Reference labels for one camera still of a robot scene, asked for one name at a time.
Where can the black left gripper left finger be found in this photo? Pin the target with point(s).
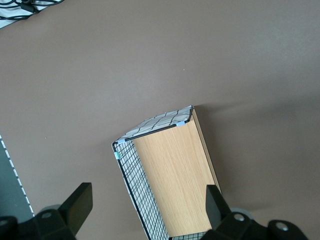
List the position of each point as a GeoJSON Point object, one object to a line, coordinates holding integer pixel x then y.
{"type": "Point", "coordinates": [77, 207]}

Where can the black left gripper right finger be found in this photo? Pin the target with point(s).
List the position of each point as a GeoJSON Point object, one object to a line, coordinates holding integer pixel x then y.
{"type": "Point", "coordinates": [217, 207]}

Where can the brown table cloth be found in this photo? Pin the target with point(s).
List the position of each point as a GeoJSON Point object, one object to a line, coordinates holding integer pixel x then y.
{"type": "Point", "coordinates": [175, 62]}

